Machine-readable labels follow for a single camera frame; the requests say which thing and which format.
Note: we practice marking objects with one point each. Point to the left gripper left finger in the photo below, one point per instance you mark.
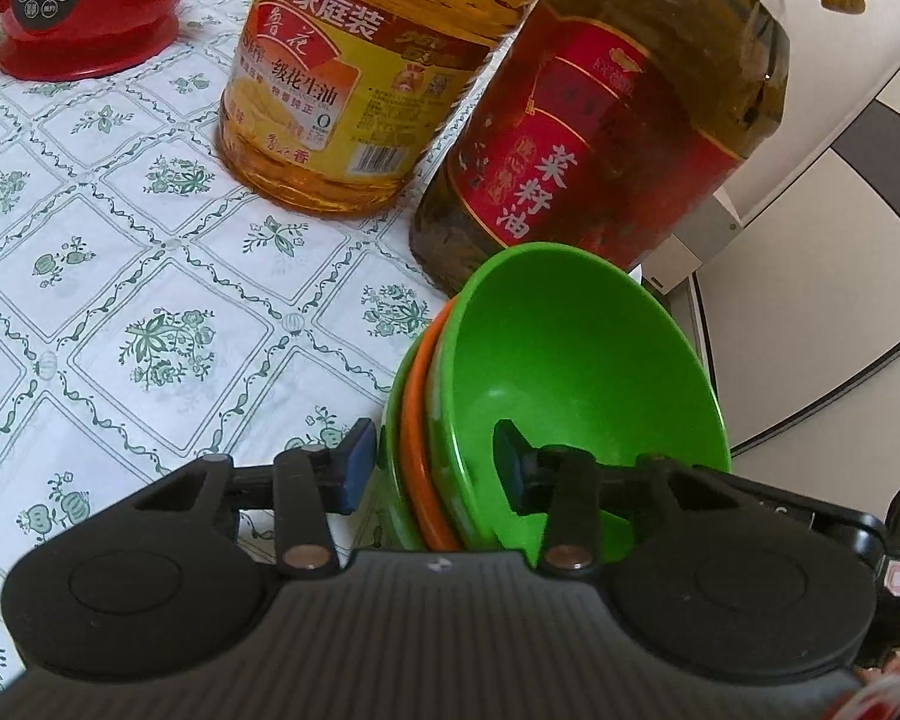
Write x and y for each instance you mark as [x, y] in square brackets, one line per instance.
[179, 572]

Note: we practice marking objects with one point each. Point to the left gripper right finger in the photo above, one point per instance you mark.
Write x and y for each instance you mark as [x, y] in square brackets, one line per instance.
[696, 571]

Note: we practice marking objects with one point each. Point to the green bowl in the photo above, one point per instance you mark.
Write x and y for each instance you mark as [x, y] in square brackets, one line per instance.
[400, 529]
[574, 352]

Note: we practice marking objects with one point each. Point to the orange plastic bowl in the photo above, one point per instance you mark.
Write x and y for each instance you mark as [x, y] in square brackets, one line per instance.
[434, 524]

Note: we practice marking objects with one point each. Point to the person's right hand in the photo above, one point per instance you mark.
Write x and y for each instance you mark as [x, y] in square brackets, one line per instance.
[889, 669]

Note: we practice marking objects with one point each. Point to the green floral tablecloth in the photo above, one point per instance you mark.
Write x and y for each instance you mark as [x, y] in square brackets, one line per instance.
[153, 309]

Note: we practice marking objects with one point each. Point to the white small cabinet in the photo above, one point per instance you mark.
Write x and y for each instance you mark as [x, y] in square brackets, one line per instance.
[695, 240]

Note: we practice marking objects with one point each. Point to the red label oil bottle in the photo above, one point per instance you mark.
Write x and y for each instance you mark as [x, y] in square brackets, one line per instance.
[607, 122]

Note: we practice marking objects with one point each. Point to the yellow label oil bottle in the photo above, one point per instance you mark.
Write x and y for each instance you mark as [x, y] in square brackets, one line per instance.
[331, 103]

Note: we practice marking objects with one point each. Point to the red electric pressure cooker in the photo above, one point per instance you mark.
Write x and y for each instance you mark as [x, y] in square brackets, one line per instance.
[62, 40]

